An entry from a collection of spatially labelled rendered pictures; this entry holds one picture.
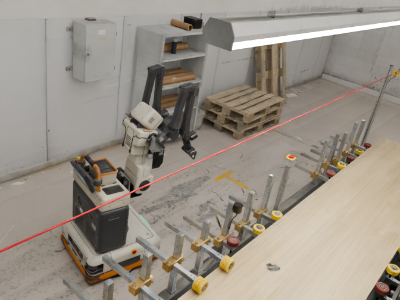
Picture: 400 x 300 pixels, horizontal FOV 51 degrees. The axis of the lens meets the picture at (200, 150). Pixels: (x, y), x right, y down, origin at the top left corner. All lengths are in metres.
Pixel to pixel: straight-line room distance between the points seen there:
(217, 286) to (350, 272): 0.89
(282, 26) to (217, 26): 0.31
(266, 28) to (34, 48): 3.31
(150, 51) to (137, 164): 2.05
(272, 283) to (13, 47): 3.15
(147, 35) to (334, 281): 3.52
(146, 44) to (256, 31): 3.82
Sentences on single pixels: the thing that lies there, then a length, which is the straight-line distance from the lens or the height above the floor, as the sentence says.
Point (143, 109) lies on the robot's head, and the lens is 3.25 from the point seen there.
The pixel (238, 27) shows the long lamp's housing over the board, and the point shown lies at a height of 2.37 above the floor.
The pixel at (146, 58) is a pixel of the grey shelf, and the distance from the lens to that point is 5.17.
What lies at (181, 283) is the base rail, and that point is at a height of 0.70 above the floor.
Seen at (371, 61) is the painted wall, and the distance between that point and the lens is 10.44.
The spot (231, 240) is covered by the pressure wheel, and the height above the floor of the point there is 0.90.
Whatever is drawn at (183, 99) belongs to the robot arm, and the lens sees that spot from 3.11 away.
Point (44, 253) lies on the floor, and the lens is 3.91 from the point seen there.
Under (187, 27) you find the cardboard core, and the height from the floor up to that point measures 1.60.
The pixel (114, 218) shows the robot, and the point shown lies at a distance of 3.28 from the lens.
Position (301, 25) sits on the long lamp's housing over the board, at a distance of 1.67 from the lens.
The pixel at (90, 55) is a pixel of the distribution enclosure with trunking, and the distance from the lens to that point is 4.58.
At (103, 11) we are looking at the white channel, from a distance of 0.94.
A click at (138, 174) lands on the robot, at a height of 0.84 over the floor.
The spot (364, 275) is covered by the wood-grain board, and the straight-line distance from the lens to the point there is 2.89.
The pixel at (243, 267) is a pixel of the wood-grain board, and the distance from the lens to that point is 2.59.
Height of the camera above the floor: 2.59
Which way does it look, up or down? 27 degrees down
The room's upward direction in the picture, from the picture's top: 10 degrees clockwise
